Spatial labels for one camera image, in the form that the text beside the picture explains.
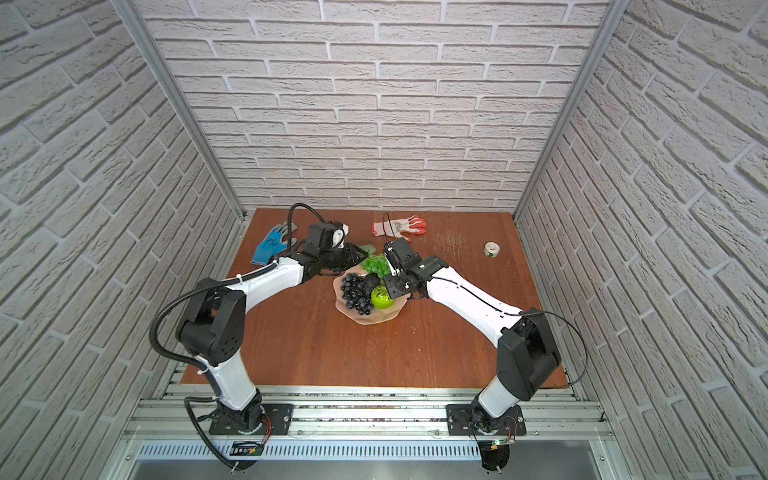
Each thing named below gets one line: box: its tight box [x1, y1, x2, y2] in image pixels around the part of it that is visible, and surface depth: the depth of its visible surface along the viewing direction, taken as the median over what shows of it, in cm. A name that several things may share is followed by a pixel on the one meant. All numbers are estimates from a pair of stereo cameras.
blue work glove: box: [251, 222, 298, 266], surface depth 111 cm
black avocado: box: [363, 273, 381, 295], surface depth 96 cm
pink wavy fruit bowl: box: [332, 263, 411, 325], surface depth 91 cm
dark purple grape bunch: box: [341, 273, 374, 315], surface depth 91 cm
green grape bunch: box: [361, 254, 391, 277], surface depth 94 cm
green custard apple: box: [371, 285, 395, 310], surface depth 91 cm
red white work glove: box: [372, 215, 428, 243], surface depth 117 cm
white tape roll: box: [484, 241, 501, 258], surface depth 109 cm
